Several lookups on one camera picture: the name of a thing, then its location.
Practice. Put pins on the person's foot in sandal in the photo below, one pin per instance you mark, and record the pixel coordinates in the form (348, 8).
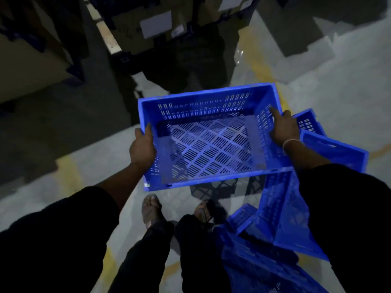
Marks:
(207, 211)
(151, 210)

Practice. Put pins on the person's black left sleeve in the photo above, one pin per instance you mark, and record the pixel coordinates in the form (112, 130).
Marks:
(58, 241)

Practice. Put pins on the person's left forearm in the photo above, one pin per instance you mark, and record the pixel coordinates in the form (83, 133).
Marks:
(123, 183)

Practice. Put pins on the dark blue pallet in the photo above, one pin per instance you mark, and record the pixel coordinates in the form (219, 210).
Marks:
(75, 71)

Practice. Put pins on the person's left thumb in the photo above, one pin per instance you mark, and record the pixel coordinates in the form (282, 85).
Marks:
(149, 133)

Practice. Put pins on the blue perforated plastic crate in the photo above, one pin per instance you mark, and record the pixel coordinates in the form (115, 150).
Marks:
(210, 140)

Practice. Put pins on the large white paper label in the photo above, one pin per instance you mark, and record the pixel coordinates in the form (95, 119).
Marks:
(156, 24)

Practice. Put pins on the person's left hand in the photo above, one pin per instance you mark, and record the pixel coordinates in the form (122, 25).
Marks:
(141, 151)

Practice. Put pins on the clear plastic scrap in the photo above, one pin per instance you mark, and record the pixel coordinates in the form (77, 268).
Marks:
(238, 57)

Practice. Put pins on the person's right forearm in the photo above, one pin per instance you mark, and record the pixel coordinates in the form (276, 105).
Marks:
(305, 157)

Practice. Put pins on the labelled brown cardboard box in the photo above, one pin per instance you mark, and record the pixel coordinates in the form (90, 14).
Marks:
(195, 15)

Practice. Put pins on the person's right thumb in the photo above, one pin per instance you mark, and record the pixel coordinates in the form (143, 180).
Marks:
(276, 112)

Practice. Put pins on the person's right foot in sandal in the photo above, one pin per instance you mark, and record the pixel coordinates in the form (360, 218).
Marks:
(207, 211)

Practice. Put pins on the person's left foot in sandal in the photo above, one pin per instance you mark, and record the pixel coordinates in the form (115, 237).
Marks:
(151, 210)

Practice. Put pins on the person's black sleeve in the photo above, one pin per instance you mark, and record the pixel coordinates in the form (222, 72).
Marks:
(351, 222)
(58, 241)

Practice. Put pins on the person's right hand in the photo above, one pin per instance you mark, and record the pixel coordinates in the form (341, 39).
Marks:
(284, 130)

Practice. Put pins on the person's black right sleeve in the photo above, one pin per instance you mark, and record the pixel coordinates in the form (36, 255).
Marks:
(351, 222)

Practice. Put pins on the pale wooden plank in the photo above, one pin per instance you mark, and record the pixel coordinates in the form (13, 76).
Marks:
(105, 32)

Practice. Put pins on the small white paper label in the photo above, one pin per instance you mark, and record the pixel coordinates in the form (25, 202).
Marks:
(177, 31)

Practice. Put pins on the plain brown cardboard box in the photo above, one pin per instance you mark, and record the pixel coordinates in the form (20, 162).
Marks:
(30, 70)

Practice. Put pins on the person's black trousers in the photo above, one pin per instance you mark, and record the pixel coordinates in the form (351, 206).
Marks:
(186, 259)

